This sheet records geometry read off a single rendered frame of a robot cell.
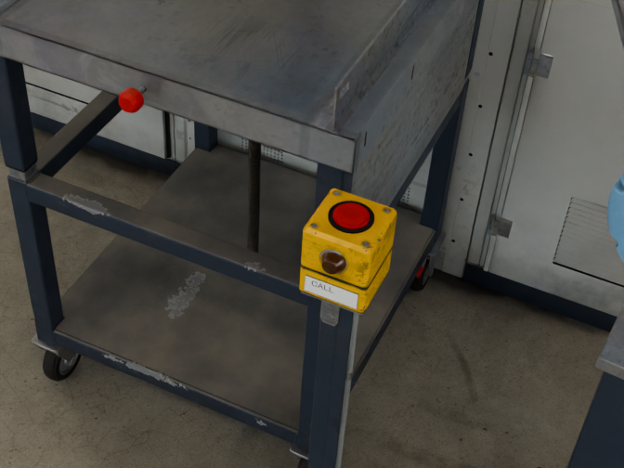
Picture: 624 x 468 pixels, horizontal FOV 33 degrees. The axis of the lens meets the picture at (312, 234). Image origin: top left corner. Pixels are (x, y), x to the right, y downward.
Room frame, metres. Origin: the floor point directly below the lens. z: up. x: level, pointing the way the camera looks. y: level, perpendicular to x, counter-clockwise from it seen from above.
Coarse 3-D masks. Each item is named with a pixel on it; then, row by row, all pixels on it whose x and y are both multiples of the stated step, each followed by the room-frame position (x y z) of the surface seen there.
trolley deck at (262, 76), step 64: (64, 0) 1.32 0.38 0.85; (128, 0) 1.33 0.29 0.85; (192, 0) 1.34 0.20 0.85; (256, 0) 1.35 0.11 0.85; (320, 0) 1.37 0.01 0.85; (384, 0) 1.38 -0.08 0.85; (448, 0) 1.39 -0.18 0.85; (64, 64) 1.20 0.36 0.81; (128, 64) 1.17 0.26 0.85; (192, 64) 1.18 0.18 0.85; (256, 64) 1.19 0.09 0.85; (320, 64) 1.20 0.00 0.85; (256, 128) 1.09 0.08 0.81; (384, 128) 1.14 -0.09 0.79
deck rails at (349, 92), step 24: (0, 0) 1.30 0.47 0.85; (408, 0) 1.27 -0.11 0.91; (432, 0) 1.38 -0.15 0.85; (384, 24) 1.20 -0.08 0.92; (408, 24) 1.29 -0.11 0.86; (384, 48) 1.20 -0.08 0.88; (360, 72) 1.12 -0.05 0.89; (336, 96) 1.05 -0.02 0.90; (360, 96) 1.13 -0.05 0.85; (312, 120) 1.07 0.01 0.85; (336, 120) 1.06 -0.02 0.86
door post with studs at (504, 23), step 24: (504, 0) 1.67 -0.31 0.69; (504, 24) 1.66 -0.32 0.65; (504, 48) 1.66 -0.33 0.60; (480, 96) 1.67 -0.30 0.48; (480, 120) 1.67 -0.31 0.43; (480, 144) 1.66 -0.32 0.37; (480, 168) 1.66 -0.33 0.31; (456, 216) 1.67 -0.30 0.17; (456, 240) 1.67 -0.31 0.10; (456, 264) 1.66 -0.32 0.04
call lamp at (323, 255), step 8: (328, 248) 0.80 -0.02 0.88; (320, 256) 0.80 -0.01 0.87; (328, 256) 0.79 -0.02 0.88; (336, 256) 0.79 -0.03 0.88; (344, 256) 0.79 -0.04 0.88; (328, 264) 0.79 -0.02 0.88; (336, 264) 0.79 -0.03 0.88; (344, 264) 0.79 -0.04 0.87; (328, 272) 0.79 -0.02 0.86; (336, 272) 0.79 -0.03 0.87
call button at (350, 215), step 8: (336, 208) 0.85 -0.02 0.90; (344, 208) 0.84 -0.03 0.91; (352, 208) 0.85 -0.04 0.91; (360, 208) 0.85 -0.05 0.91; (336, 216) 0.83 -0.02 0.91; (344, 216) 0.83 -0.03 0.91; (352, 216) 0.83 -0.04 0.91; (360, 216) 0.83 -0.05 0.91; (368, 216) 0.84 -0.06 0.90; (344, 224) 0.82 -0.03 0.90; (352, 224) 0.82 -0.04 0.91; (360, 224) 0.82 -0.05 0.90
